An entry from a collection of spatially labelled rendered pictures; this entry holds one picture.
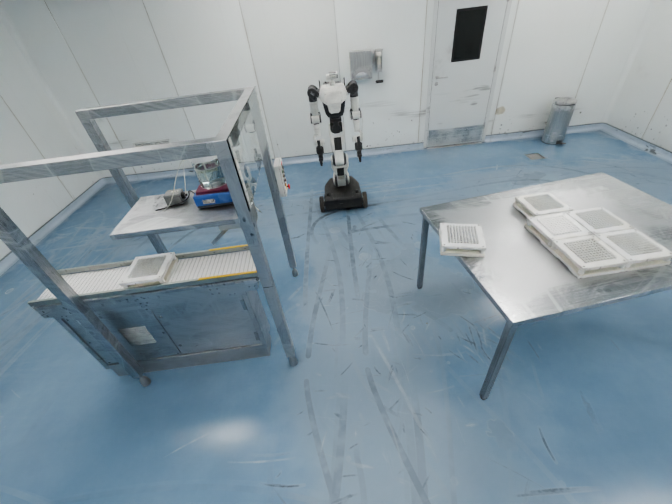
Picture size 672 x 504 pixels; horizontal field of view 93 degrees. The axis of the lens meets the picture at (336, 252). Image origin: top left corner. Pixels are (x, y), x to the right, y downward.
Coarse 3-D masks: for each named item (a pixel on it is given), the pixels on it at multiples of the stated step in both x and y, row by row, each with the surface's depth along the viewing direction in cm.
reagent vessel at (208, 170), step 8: (192, 160) 150; (200, 160) 149; (208, 160) 150; (216, 160) 153; (200, 168) 152; (208, 168) 152; (216, 168) 154; (200, 176) 155; (208, 176) 154; (216, 176) 156; (200, 184) 160; (208, 184) 157; (216, 184) 158; (224, 184) 161
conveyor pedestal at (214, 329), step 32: (64, 320) 199; (128, 320) 204; (160, 320) 207; (192, 320) 209; (224, 320) 212; (256, 320) 214; (96, 352) 222; (160, 352) 227; (192, 352) 230; (224, 352) 232; (256, 352) 239
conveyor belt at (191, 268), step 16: (208, 256) 204; (224, 256) 202; (240, 256) 201; (96, 272) 202; (112, 272) 201; (176, 272) 194; (192, 272) 193; (208, 272) 191; (224, 272) 190; (80, 288) 192; (96, 288) 190; (112, 288) 189
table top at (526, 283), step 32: (512, 192) 237; (576, 192) 229; (608, 192) 225; (640, 192) 221; (512, 224) 207; (640, 224) 194; (512, 256) 183; (544, 256) 181; (512, 288) 165; (544, 288) 163; (576, 288) 161; (608, 288) 159; (640, 288) 157; (512, 320) 150
